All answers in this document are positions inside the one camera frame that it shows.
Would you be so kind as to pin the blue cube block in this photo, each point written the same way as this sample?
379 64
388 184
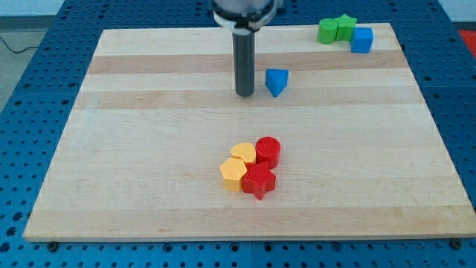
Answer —
361 40

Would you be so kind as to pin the red star block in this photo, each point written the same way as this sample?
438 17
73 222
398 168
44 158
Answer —
258 180

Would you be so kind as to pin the red circle block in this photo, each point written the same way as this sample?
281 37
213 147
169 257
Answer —
268 150

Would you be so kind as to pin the yellow hexagon block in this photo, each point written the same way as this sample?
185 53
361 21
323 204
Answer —
232 171

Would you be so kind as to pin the blue triangle block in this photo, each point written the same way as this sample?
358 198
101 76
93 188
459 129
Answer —
276 80

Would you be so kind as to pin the green star block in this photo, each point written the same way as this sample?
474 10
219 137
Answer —
346 26

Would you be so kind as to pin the yellow heart block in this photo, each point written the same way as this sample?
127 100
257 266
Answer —
244 151

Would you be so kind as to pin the green circle block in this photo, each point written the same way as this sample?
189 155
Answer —
327 31

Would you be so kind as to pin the light wooden board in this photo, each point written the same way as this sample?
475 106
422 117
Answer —
332 145

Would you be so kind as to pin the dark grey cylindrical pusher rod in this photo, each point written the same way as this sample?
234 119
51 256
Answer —
244 51

